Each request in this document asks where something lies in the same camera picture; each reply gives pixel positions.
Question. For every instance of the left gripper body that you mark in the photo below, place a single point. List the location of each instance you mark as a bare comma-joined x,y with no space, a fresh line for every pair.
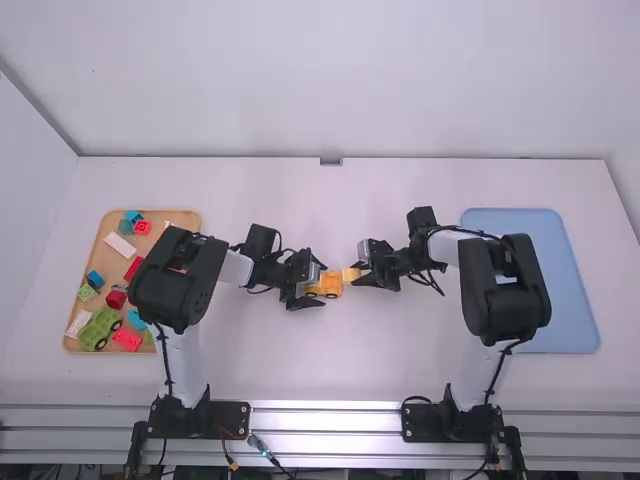
295,275

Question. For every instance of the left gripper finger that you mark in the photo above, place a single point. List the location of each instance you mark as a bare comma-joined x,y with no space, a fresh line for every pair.
305,304

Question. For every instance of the green toy car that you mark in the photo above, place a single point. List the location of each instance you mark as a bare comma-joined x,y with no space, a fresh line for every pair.
100,327

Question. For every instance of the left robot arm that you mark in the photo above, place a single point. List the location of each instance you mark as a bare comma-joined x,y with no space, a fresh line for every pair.
175,280

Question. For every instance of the red toy brick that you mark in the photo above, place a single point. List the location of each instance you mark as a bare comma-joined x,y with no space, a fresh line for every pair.
116,298
134,269
127,339
143,228

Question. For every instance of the tan tray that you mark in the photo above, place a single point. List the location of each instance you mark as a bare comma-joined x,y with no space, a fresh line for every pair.
95,250

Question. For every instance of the green toy brick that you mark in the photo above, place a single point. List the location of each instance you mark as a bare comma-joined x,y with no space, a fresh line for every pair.
86,292
125,227

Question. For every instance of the yellow toy car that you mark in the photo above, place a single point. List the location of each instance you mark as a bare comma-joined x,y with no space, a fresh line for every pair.
330,282

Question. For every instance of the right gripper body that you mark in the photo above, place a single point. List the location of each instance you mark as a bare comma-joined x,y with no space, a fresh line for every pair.
387,265

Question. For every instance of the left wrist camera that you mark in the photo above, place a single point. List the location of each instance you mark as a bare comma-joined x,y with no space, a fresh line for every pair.
316,272

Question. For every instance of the yellow toy brick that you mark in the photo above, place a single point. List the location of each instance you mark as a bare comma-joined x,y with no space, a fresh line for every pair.
351,276

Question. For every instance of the silver rails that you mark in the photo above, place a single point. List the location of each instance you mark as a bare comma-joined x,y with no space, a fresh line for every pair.
325,425

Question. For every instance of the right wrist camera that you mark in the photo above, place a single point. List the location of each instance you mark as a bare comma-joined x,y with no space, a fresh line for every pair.
363,249

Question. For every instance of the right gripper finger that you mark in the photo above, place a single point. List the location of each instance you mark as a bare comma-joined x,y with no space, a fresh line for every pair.
370,281
360,263

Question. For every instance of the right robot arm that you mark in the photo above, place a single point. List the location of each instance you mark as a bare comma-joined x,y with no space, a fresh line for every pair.
500,290

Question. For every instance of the blue toy brick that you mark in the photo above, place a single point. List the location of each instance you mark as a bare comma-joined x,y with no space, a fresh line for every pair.
132,217
136,319
96,279

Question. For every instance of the blue mat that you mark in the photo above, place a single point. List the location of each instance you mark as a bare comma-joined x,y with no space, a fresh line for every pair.
565,260

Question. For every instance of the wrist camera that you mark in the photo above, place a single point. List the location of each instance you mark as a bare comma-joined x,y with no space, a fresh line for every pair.
316,272
363,249

